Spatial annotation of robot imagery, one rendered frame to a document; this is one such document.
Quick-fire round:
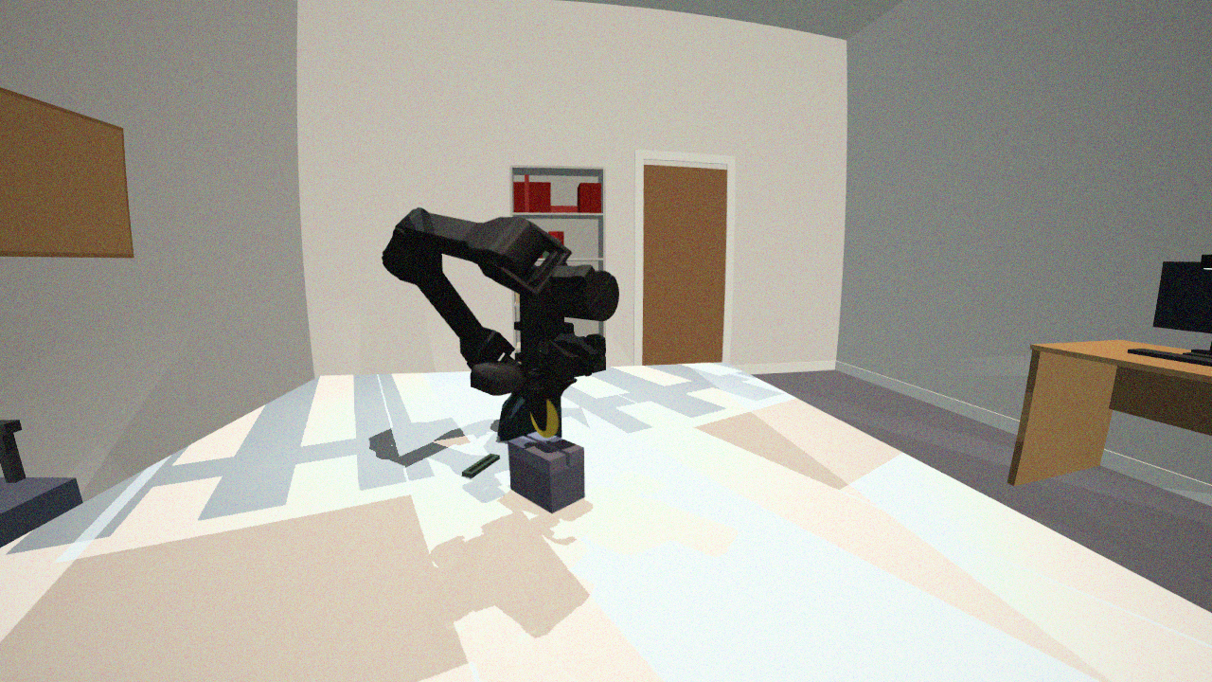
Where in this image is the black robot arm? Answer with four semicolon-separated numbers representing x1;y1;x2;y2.
382;207;619;380

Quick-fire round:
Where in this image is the dark green grooved bar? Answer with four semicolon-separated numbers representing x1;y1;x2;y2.
462;454;501;478

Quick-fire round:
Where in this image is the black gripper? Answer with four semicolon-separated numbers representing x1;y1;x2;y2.
470;314;578;431

